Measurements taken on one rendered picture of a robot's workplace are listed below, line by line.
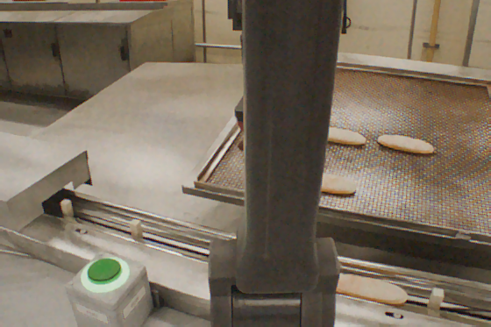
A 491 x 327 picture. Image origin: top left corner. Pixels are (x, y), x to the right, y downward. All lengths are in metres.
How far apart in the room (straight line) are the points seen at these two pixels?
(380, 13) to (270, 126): 3.92
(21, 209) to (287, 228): 0.48
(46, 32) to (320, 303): 3.48
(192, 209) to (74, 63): 2.90
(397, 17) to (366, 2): 0.34
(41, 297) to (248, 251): 0.39
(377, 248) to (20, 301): 0.52
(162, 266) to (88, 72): 2.98
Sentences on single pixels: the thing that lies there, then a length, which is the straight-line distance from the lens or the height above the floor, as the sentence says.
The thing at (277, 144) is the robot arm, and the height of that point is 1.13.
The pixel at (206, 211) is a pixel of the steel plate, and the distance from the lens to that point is 0.71.
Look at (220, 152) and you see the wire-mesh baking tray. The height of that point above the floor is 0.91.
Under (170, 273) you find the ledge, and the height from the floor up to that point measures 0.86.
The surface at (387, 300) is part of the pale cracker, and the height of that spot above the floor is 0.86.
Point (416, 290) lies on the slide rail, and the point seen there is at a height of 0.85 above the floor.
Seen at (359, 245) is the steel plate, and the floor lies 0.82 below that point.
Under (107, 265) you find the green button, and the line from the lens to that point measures 0.49.
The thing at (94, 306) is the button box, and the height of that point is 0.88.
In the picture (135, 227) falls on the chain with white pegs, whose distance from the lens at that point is 0.61.
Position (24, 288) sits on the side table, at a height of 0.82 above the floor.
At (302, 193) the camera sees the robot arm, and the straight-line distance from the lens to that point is 0.24.
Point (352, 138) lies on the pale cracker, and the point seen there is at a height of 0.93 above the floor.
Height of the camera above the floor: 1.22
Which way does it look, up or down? 25 degrees down
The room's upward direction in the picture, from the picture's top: straight up
